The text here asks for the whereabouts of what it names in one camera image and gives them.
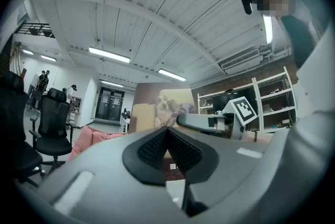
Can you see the black monitor screen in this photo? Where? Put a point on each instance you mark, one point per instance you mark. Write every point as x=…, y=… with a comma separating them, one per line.
x=222, y=102

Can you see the black double door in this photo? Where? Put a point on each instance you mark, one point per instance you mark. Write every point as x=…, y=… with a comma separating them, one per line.
x=109, y=103

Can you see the low white shelving rack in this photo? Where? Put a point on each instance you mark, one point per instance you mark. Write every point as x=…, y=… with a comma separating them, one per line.
x=205, y=102

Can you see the white desk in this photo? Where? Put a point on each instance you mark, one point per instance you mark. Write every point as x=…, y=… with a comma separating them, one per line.
x=125, y=122

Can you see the white air conditioner unit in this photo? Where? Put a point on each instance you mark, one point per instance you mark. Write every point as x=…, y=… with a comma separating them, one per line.
x=240, y=58

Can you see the black metal railing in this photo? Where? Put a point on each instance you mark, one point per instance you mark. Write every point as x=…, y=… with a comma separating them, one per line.
x=34, y=29

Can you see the long ceiling light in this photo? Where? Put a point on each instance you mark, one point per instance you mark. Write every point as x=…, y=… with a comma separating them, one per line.
x=27, y=52
x=48, y=58
x=112, y=83
x=110, y=54
x=267, y=29
x=171, y=74

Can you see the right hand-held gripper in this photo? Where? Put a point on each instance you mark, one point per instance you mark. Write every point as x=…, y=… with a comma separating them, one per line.
x=243, y=110

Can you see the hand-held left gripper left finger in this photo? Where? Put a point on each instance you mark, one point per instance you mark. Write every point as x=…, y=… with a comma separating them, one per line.
x=104, y=178

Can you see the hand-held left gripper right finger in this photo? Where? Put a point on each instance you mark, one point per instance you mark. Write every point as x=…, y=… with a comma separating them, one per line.
x=225, y=165

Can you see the pink cushion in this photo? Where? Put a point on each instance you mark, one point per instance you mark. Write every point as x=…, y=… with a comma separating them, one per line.
x=89, y=138

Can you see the black office chair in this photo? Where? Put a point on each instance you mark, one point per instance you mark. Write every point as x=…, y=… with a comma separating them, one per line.
x=13, y=123
x=53, y=123

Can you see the black head-worn camera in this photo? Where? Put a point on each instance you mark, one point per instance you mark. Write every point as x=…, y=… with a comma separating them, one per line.
x=247, y=0

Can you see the tall white shelving rack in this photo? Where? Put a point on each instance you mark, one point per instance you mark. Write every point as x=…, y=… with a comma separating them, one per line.
x=277, y=92

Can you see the dog picture book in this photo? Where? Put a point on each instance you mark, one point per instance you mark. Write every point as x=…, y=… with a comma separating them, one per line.
x=149, y=107

